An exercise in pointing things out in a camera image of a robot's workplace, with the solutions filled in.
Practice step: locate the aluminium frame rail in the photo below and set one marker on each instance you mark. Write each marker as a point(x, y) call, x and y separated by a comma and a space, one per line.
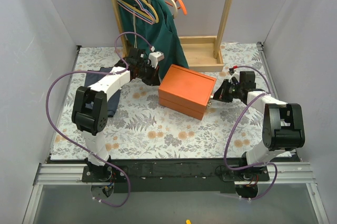
point(290, 196)

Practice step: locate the yellow wire hanger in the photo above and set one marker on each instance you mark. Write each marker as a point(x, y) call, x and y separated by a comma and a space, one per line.
point(137, 11)

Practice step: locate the wooden clothes rack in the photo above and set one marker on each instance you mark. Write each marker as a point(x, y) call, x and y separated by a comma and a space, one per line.
point(203, 53)

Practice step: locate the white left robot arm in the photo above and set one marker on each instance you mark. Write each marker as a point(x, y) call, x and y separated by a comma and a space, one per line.
point(90, 113)

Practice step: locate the floral table mat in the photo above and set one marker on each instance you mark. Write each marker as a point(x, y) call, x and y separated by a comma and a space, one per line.
point(142, 128)

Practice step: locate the green shorts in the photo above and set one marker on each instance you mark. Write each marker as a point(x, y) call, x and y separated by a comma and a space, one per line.
point(162, 35)

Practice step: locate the navy blue cloth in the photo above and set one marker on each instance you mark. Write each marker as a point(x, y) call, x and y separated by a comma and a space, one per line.
point(101, 82)

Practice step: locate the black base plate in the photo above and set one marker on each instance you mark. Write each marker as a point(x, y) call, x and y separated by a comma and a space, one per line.
point(173, 175)

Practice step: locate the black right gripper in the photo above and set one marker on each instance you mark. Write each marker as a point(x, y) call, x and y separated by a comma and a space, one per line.
point(226, 92)

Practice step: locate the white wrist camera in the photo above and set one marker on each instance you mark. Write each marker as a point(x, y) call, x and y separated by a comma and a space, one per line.
point(155, 57)
point(235, 75)

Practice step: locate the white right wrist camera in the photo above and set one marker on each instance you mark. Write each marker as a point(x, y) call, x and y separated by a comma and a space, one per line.
point(235, 75)

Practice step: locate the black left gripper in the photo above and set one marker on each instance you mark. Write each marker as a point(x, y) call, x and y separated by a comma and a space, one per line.
point(151, 72)

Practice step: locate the orange drawer box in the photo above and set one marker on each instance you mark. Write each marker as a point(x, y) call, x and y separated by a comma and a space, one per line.
point(186, 91)

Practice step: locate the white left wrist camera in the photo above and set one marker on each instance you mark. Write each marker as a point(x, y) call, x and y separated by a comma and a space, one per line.
point(155, 57)

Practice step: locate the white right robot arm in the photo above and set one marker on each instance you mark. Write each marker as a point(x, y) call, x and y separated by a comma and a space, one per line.
point(283, 128)

